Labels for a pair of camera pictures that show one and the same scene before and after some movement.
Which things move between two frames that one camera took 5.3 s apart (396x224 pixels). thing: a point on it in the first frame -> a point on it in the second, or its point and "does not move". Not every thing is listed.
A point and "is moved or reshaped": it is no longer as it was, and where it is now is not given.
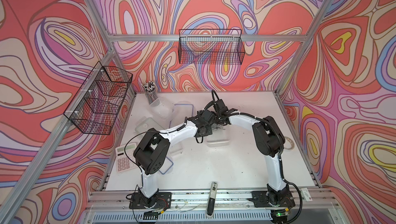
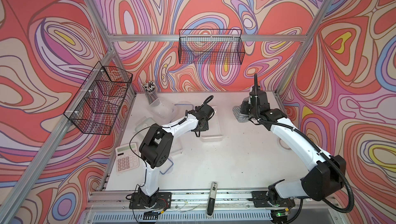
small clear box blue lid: [176, 149] does not move
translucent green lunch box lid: [147, 123] does not move
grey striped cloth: [215, 127] is moved or reshaped
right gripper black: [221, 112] -> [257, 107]
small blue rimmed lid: [166, 166] does not move
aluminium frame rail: [207, 37] does not move
